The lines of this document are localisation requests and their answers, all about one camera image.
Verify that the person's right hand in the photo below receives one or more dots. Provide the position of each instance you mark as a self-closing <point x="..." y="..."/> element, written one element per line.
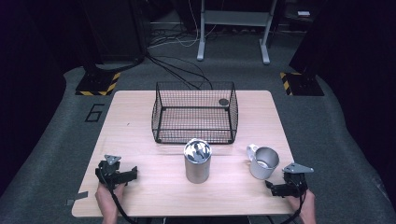
<point x="308" y="205"/>

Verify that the grey tape strip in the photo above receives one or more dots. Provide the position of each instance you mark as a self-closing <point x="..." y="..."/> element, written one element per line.
<point x="81" y="195"/>

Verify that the white mug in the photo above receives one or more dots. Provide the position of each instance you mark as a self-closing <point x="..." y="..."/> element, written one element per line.
<point x="260" y="171"/>

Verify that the dark round disc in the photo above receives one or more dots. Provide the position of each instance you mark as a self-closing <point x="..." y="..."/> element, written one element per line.
<point x="223" y="101"/>

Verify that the stainless steel tumbler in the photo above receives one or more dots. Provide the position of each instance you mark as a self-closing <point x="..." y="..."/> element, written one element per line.
<point x="197" y="169"/>

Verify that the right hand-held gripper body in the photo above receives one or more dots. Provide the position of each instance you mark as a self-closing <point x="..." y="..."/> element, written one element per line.
<point x="295" y="183"/>

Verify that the person's left hand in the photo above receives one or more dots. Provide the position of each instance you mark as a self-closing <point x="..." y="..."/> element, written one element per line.
<point x="106" y="200"/>

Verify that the dark cabinet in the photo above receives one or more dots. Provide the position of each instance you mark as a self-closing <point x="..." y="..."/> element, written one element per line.
<point x="118" y="31"/>

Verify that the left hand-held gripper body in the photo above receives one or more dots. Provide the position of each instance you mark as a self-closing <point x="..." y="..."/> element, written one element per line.
<point x="109" y="174"/>

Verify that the white metal stand frame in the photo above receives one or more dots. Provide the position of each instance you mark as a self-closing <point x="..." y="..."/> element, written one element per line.
<point x="236" y="18"/>

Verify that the black stand base striped tape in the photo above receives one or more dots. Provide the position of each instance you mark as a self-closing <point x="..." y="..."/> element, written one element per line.
<point x="303" y="84"/>
<point x="96" y="84"/>

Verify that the small white box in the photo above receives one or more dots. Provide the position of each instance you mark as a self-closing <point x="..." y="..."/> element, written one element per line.
<point x="303" y="13"/>

